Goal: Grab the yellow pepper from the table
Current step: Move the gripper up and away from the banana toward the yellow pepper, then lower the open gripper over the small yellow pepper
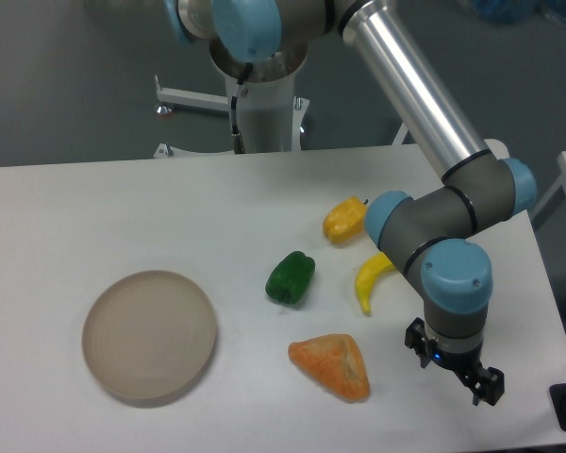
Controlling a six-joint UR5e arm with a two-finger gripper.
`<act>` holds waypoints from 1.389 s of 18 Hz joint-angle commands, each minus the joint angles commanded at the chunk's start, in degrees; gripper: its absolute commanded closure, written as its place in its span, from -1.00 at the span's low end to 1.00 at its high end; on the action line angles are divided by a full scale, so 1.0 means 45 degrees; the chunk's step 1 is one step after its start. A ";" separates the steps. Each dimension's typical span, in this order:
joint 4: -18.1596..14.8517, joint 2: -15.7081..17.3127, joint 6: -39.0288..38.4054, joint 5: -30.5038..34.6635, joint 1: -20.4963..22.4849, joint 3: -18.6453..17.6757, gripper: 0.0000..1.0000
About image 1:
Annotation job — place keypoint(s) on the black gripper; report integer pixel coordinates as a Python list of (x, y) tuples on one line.
[(461, 356)]

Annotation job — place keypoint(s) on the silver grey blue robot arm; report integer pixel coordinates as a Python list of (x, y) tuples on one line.
[(427, 239)]

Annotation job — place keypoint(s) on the yellow bell pepper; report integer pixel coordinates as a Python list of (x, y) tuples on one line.
[(345, 221)]

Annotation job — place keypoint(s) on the green bell pepper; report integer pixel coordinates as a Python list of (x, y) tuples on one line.
[(290, 279)]

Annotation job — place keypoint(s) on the orange triangular bread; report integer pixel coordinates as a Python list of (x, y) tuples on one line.
[(336, 362)]

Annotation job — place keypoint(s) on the yellow banana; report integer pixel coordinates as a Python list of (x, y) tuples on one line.
[(368, 274)]

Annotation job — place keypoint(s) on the beige round plate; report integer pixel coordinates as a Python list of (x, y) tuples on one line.
[(149, 337)]

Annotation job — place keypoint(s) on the blue objects at top right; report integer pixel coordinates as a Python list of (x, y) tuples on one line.
[(514, 12)]

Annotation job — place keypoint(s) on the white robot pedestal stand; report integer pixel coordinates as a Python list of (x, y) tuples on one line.
[(265, 114)]

